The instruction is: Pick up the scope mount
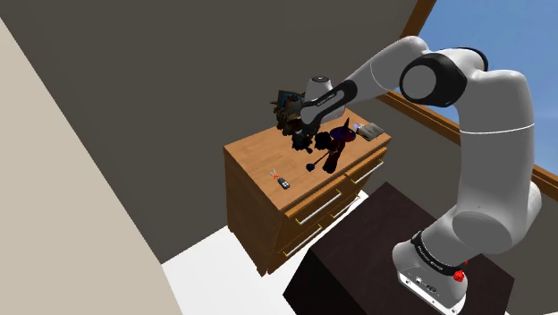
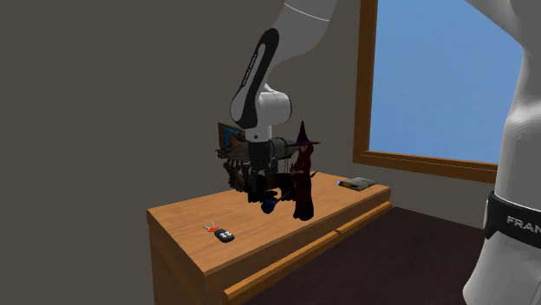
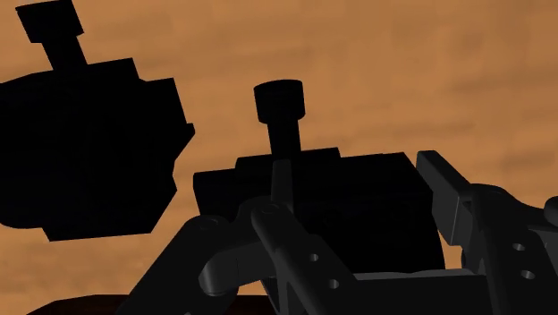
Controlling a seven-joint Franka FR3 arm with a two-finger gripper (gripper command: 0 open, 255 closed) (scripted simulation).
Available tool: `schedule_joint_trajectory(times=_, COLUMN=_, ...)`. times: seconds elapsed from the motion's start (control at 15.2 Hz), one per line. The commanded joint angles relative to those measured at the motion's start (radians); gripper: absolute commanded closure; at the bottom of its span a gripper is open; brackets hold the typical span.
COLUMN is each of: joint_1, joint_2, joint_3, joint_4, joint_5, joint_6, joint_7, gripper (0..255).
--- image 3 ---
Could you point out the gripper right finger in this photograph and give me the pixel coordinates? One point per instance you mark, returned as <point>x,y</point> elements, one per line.
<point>501,244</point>

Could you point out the black block with knob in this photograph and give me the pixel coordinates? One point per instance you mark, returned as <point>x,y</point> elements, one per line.
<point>366,209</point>
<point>87,148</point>

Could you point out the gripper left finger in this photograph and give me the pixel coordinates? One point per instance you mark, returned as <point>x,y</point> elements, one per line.
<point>279,235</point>

